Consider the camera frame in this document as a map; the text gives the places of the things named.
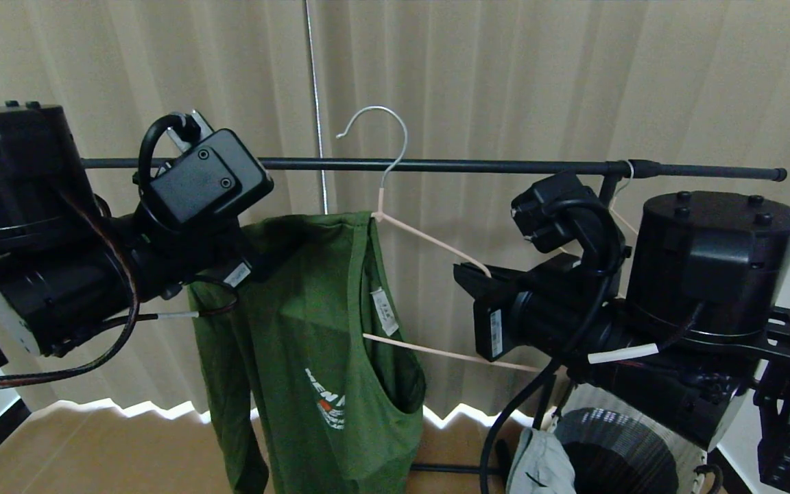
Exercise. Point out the white laundry basket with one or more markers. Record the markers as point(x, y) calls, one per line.
point(628, 453)

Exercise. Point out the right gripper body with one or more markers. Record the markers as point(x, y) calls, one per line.
point(546, 319)

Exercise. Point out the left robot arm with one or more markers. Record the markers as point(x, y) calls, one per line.
point(11, 171)

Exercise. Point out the pale grey shorts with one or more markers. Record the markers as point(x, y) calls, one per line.
point(539, 466)

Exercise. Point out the green long-sleeved shirt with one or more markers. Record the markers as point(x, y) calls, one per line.
point(299, 357)

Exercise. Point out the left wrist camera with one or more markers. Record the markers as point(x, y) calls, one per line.
point(203, 178)

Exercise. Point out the beige curtain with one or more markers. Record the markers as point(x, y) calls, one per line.
point(505, 82)

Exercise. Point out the black clothes rack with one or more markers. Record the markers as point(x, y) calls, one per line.
point(470, 165)

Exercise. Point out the pink clothes hanger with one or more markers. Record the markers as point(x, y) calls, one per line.
point(429, 237)
point(625, 219)

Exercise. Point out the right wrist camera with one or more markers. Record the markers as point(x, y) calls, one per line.
point(546, 206)

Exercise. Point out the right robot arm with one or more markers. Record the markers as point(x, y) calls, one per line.
point(710, 261)

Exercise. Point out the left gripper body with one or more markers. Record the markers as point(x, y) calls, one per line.
point(79, 295)

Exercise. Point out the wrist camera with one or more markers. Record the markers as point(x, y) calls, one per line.
point(203, 178)
point(546, 206)

